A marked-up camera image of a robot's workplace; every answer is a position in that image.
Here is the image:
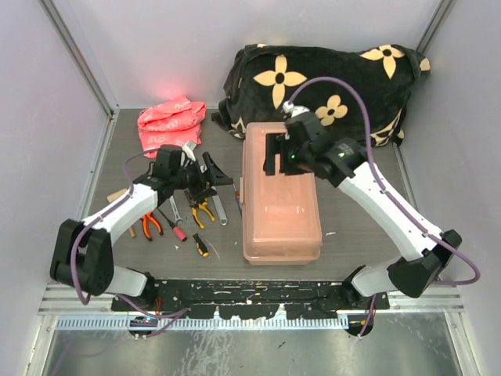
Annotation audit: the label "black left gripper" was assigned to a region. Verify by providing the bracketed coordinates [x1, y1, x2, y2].
[171, 152, 232, 201]

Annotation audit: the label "pink plastic tool box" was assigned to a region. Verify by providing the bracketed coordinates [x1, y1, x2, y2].
[242, 122, 323, 266]

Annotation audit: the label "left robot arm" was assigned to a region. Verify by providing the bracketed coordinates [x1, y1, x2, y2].
[49, 145, 232, 310]

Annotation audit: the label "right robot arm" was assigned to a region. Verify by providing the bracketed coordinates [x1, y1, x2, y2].
[263, 111, 462, 309]

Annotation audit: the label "silver adjustable wrench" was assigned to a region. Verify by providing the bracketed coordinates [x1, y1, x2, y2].
[212, 195, 228, 226]

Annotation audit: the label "silver combination spanner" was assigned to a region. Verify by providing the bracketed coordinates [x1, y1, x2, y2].
[169, 195, 183, 226]

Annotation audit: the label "pink plastic bag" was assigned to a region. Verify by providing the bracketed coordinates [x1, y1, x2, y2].
[137, 96, 207, 159]

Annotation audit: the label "black floral pillow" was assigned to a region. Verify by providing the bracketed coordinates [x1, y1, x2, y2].
[211, 44, 431, 146]

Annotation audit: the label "yellow handled pliers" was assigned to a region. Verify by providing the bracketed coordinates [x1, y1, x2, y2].
[189, 198, 215, 230]

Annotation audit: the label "blue handled screwdriver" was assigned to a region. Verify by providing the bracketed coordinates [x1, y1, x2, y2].
[233, 183, 243, 216]

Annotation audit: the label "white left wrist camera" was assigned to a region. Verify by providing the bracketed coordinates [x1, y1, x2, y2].
[182, 140, 197, 161]

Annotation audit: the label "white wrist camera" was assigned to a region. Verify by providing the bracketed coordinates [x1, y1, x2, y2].
[182, 140, 197, 161]
[282, 101, 310, 119]

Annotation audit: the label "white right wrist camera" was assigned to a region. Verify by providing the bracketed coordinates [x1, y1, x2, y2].
[282, 101, 310, 119]

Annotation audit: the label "pink handled screwdriver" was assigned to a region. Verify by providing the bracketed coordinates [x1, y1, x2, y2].
[157, 208, 188, 242]

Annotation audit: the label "orange handled pliers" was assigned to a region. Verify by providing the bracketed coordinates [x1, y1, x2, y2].
[141, 211, 164, 241]

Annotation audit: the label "wooden hammer handle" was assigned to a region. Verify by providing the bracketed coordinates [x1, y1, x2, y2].
[106, 188, 137, 239]

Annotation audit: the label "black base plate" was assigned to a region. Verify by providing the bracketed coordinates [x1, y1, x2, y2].
[130, 279, 370, 320]

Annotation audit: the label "white slotted cable duct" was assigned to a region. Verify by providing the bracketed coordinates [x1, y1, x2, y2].
[56, 315, 349, 331]

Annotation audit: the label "aluminium frame rail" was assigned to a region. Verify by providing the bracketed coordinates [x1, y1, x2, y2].
[38, 280, 463, 320]

